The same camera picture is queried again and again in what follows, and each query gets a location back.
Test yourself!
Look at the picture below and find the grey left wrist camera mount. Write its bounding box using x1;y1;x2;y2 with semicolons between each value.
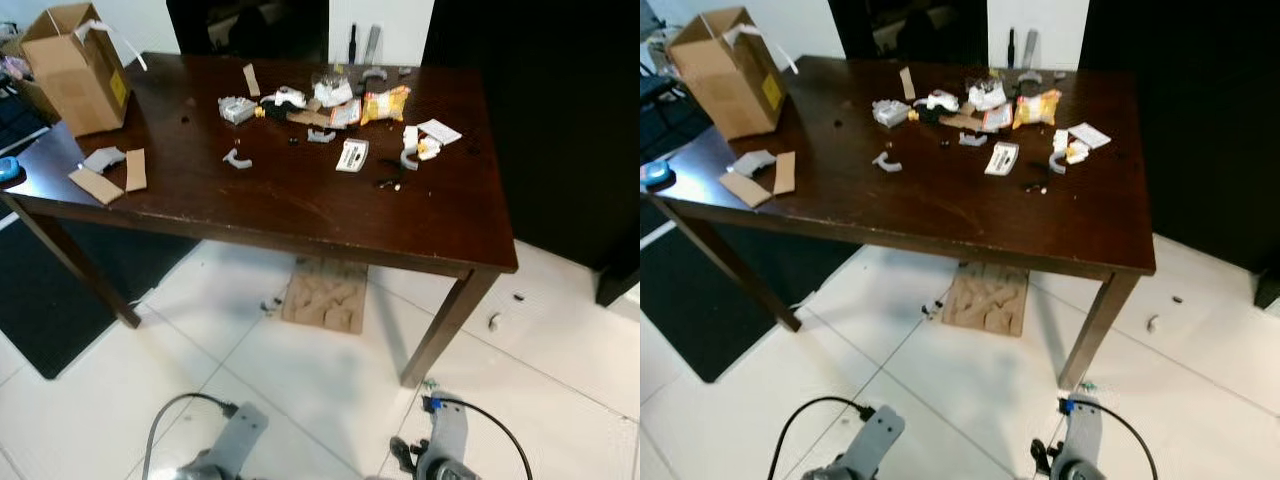
195;402;269;480
835;405;906;480

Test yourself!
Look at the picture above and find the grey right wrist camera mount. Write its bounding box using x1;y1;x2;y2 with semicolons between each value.
415;395;471;480
1055;395;1103;480

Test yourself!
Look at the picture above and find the black floor mat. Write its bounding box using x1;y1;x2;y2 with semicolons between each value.
640;200;861;384
0;220;201;381

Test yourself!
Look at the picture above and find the wide flat cardboard strip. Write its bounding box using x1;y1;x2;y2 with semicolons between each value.
718;170;773;208
68;167;124;206

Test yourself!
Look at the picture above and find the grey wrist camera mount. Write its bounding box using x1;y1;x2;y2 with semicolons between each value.
195;402;269;480
1055;395;1103;480
415;395;471;480
835;405;906;480

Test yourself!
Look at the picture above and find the brown moulded cardboard sheet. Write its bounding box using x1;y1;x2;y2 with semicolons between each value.
942;262;1029;337
280;258;369;334

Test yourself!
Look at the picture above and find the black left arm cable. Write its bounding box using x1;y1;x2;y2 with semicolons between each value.
768;397;876;480
143;392;241;480

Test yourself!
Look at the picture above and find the white packing strap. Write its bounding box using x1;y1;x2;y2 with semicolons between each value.
720;22;799;75
75;18;148;71

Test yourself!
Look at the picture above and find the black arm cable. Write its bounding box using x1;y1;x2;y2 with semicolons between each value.
143;392;241;480
1075;400;1159;480
768;397;876;480
440;398;534;480

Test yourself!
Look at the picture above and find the open brown cardboard box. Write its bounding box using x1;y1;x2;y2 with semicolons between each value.
20;3;131;138
667;6;788;141

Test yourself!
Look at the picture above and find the yellow snack packet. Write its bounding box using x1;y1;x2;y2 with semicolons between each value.
1012;89;1063;130
360;86;412;126

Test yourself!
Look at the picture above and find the dark brown wooden table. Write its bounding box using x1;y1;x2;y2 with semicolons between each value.
0;52;519;389
645;55;1157;391

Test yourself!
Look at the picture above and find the black cabinet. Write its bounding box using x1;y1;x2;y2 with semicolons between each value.
1078;0;1280;306
420;0;641;306

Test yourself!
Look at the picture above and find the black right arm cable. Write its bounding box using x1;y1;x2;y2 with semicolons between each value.
1075;400;1159;480
440;398;534;480

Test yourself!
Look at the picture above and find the clear bag with white paper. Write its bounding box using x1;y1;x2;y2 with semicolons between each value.
312;70;356;108
965;73;1009;111

